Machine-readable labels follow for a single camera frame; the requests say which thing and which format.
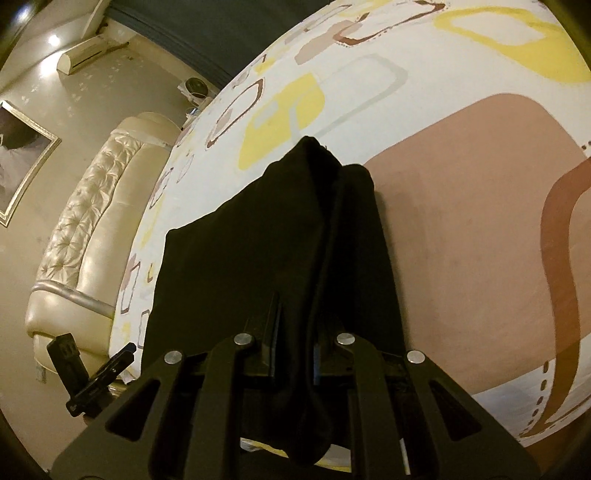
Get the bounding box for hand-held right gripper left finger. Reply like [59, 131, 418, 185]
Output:
[51, 292, 283, 480]

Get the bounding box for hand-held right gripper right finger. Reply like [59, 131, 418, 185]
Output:
[313, 332, 542, 480]

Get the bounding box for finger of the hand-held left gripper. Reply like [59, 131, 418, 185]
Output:
[46, 332, 89, 398]
[65, 343, 137, 416]

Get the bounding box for black pants with metal studs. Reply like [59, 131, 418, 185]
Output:
[139, 135, 408, 467]

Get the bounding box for cream tufted headboard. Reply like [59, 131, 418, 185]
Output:
[25, 112, 186, 385]

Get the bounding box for bed with patterned sheet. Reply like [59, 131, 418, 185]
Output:
[108, 0, 591, 464]

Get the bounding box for small white fan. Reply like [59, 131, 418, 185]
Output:
[178, 78, 216, 100]

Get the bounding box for dark green curtain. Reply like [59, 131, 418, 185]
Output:
[105, 0, 334, 85]

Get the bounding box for silver framed wall picture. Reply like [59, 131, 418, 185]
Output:
[0, 99, 62, 228]

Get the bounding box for white wall air conditioner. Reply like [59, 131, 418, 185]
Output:
[56, 34, 131, 76]

